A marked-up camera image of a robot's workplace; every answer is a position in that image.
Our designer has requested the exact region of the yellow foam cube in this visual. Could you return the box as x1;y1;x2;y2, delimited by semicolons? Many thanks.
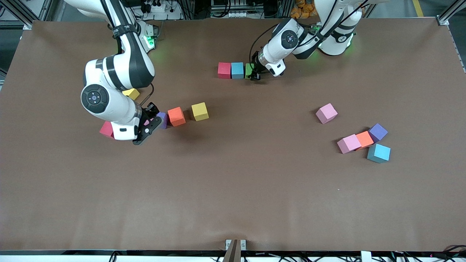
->
191;102;210;121
122;87;141;101

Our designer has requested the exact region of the metal table edge bracket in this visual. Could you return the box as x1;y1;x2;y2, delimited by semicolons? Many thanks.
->
225;239;246;251

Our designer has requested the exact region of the bag of orange items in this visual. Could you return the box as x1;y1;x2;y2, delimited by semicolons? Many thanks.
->
290;0;323;19

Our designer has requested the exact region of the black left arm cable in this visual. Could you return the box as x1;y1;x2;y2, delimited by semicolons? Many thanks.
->
249;24;280;71

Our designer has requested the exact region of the orange foam cube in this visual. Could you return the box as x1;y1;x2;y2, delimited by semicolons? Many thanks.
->
355;131;375;150
167;107;186;127

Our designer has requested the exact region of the white power strip with plugs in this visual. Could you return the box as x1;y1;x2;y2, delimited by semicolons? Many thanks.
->
140;0;182;20

